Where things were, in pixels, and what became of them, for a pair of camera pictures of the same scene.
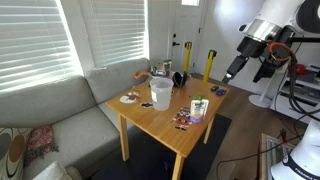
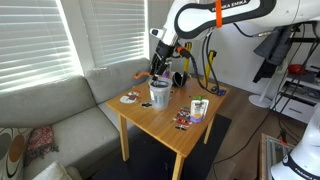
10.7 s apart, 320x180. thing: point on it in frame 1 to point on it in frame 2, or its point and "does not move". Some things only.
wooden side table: x=191 y=105 does not move
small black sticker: x=146 y=105 does not move
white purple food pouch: x=198 y=110 does not move
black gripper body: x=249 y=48 to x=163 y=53
